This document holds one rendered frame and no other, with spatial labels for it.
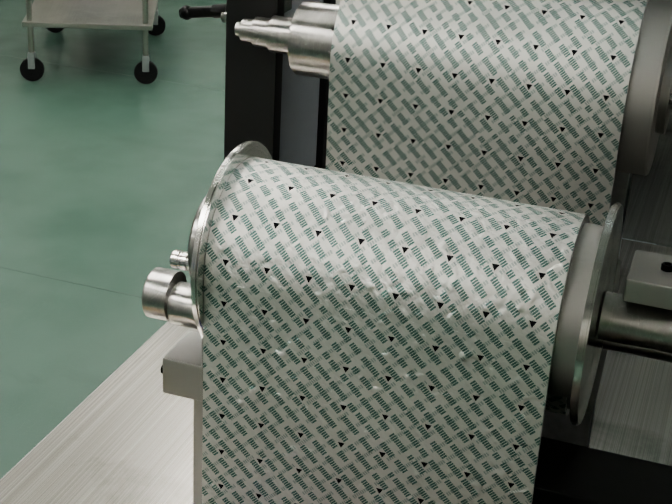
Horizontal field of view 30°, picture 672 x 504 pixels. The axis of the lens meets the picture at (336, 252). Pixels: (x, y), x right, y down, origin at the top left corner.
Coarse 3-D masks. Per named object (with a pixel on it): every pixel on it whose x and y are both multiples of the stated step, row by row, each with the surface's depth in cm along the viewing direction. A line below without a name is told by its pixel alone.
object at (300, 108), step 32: (256, 0) 111; (288, 0) 113; (320, 0) 123; (256, 64) 113; (288, 64) 118; (256, 96) 115; (288, 96) 119; (320, 96) 128; (256, 128) 116; (288, 128) 121; (320, 128) 130; (288, 160) 123; (320, 160) 131
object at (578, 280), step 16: (592, 224) 81; (592, 240) 79; (576, 256) 78; (592, 256) 78; (576, 272) 77; (576, 288) 77; (576, 304) 77; (560, 320) 77; (576, 320) 77; (560, 336) 77; (576, 336) 77; (560, 352) 78; (576, 352) 77; (560, 368) 78; (560, 384) 79
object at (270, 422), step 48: (240, 384) 86; (288, 384) 85; (336, 384) 83; (384, 384) 82; (240, 432) 88; (288, 432) 86; (336, 432) 85; (384, 432) 84; (432, 432) 82; (480, 432) 81; (528, 432) 80; (240, 480) 89; (288, 480) 88; (336, 480) 86; (384, 480) 85; (432, 480) 84; (480, 480) 82; (528, 480) 81
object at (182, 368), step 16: (176, 288) 96; (176, 304) 95; (176, 320) 96; (192, 320) 95; (192, 336) 100; (176, 352) 97; (192, 352) 98; (176, 368) 97; (192, 368) 96; (176, 384) 97; (192, 384) 97
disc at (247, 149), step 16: (240, 144) 86; (256, 144) 88; (224, 160) 85; (240, 160) 86; (224, 176) 84; (208, 192) 83; (208, 208) 82; (208, 224) 83; (192, 256) 82; (192, 272) 83; (192, 288) 83; (192, 304) 84
